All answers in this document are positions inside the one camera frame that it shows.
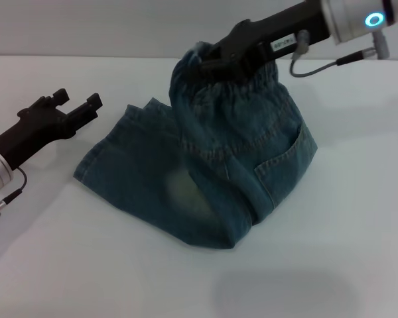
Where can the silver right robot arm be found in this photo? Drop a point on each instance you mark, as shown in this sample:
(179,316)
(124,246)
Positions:
(358,18)

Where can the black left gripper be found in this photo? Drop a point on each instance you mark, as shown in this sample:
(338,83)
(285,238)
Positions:
(36,132)

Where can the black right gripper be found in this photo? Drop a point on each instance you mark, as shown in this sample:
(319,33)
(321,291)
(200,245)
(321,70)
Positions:
(285,30)

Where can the blue washed denim shorts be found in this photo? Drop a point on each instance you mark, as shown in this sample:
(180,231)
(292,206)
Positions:
(219,159)

